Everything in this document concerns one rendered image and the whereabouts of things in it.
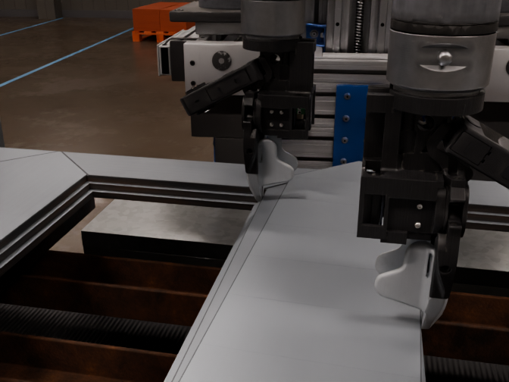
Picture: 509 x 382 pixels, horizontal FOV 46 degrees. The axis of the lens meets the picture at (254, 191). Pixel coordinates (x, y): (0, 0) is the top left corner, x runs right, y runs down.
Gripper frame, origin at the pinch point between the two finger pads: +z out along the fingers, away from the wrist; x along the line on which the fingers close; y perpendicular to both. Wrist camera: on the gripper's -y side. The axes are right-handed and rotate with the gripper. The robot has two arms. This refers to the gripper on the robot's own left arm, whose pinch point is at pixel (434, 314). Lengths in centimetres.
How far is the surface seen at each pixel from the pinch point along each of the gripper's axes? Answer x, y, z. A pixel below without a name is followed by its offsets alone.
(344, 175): -34.9, 10.1, 0.7
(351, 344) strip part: 4.6, 6.9, 0.8
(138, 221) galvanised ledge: -47, 47, 17
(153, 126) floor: -330, 154, 85
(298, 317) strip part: 1.6, 11.8, 0.8
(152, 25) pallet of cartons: -697, 291, 65
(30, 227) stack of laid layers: -12.2, 46.4, 1.7
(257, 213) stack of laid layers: -19.9, 19.9, 0.8
